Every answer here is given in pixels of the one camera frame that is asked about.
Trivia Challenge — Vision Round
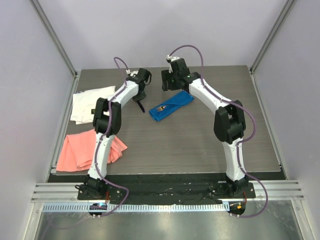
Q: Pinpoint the purple plastic knife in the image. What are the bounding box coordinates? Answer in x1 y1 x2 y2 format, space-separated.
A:
136 100 146 113

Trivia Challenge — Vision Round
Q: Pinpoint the green handled gold fork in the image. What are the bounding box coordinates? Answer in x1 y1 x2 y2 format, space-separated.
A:
155 105 167 112

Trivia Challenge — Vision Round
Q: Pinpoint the blue cloth napkin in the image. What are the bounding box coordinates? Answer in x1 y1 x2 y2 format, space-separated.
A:
149 90 194 122

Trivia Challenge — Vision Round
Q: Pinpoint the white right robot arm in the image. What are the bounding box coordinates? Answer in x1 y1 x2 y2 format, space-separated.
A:
161 56 249 198

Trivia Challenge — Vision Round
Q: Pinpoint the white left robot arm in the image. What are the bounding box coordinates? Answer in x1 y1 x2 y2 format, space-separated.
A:
79 68 152 200

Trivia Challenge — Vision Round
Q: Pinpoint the white folded cloth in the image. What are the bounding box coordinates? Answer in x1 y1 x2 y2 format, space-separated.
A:
70 85 116 125

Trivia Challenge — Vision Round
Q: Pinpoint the pink folded cloth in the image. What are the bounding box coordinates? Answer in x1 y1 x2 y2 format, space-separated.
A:
56 129 128 172

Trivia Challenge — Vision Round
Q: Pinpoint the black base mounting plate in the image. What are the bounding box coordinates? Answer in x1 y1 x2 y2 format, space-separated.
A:
48 173 256 205

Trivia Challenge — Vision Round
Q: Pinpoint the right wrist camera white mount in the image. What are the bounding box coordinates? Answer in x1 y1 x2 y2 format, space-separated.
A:
166 55 180 73

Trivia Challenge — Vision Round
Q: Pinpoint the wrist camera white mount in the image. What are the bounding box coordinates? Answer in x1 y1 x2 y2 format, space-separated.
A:
166 55 180 73
126 69 138 77

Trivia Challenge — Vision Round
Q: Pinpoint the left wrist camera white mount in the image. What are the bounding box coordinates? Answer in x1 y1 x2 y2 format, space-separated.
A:
126 69 138 77

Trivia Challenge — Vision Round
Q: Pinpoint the slotted cable duct rail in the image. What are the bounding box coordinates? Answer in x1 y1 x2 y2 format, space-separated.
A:
42 202 230 213

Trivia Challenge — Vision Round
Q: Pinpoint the left aluminium frame post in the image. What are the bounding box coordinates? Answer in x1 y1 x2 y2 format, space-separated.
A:
29 0 77 78

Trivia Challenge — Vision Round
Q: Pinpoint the aluminium frame post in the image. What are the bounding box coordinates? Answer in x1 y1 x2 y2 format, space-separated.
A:
249 0 297 75
29 0 77 78

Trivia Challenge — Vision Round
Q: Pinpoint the right aluminium frame post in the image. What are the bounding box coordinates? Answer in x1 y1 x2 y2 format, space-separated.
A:
249 0 297 75

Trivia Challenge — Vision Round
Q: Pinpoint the horizontal aluminium frame rail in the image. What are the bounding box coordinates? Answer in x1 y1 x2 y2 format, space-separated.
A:
31 180 305 203

